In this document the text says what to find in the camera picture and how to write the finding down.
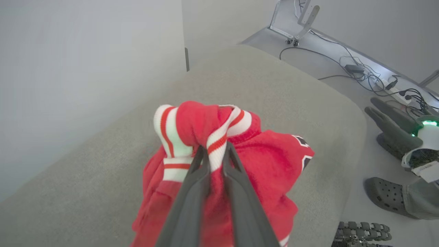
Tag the white power strip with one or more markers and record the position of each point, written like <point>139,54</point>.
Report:
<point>394,92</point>

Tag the light grey fabric sofa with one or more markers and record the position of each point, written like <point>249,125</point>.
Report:
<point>257,85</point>

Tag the grey perforated clog shoe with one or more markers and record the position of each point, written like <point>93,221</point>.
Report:
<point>386,143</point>
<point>384,195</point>

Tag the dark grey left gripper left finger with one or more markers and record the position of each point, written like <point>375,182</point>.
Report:
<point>192,206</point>

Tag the black power adapter brick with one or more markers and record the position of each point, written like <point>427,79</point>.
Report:
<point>354,68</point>

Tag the silver metal stand leg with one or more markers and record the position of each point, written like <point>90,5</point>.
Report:
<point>428,79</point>

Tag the grey trouser leg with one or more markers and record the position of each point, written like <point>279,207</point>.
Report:
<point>423,202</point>

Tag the silver metal stand with casters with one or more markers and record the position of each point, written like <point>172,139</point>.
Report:
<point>307,20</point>

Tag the black plug adapter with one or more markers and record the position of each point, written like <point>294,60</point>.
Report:
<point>391,84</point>

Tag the white right gripper green band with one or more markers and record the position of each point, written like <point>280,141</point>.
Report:
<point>430,140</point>

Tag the red jersey with white stripes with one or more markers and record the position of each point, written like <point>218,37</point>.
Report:
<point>271,154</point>

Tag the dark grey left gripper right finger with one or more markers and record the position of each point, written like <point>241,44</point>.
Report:
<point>245,209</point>

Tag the dark grey wall strip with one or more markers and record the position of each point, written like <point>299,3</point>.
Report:
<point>187,60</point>

